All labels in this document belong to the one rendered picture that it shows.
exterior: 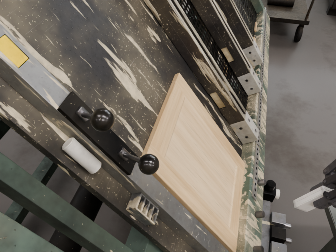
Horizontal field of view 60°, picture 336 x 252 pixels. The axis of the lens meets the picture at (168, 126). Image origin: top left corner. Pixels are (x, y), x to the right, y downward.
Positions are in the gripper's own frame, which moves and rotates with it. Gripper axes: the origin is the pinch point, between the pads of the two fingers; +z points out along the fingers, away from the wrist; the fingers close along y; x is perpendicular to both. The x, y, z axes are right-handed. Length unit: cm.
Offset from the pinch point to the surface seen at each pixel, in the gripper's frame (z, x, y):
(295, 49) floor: 94, 150, -285
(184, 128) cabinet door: 28.3, -13.7, -31.3
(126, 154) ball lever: 15.4, -31.9, -5.8
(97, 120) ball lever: 2.9, -40.2, -1.2
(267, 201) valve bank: 54, 40, -35
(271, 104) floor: 108, 111, -181
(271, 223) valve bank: 53, 39, -24
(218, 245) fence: 38.0, 4.7, -3.3
